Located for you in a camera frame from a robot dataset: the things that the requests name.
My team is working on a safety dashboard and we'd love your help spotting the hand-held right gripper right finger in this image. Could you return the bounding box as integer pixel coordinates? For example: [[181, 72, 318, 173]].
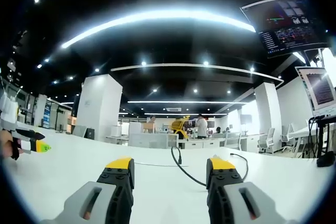
[[205, 157, 292, 224]]

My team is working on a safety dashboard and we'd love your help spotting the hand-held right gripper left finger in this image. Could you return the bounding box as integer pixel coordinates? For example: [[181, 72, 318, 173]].
[[39, 156, 135, 224]]

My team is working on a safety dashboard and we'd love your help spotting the white desk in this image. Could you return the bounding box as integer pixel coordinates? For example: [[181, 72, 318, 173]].
[[0, 126, 336, 224]]

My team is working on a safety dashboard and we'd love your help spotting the white desk partition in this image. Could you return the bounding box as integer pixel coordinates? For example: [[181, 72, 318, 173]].
[[128, 132, 179, 150]]

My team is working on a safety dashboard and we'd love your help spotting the person's left hand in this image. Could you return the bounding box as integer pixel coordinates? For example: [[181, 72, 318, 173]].
[[0, 130, 22, 161]]

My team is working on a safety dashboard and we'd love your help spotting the white office chair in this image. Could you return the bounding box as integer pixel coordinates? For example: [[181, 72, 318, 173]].
[[225, 132, 242, 152], [257, 127, 276, 154], [280, 123, 296, 153]]

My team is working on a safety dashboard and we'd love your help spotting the small dark monitor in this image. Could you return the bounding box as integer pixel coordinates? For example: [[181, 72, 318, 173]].
[[84, 127, 96, 140]]

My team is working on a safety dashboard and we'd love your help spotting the yellow cart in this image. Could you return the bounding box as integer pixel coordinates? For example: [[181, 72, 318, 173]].
[[171, 115, 192, 140]]

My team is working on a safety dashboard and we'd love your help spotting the white-framed monitor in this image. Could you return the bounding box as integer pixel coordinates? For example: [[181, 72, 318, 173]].
[[295, 66, 336, 118]]

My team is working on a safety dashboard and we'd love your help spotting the long curved ceiling light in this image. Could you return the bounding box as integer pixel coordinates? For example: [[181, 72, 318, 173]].
[[61, 8, 257, 49]]

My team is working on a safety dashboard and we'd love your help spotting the large hanging dark screen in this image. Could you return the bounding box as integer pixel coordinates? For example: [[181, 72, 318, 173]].
[[239, 0, 331, 60]]

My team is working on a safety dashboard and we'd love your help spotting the black monitor stand with cables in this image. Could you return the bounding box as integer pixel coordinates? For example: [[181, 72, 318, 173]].
[[308, 115, 336, 158]]

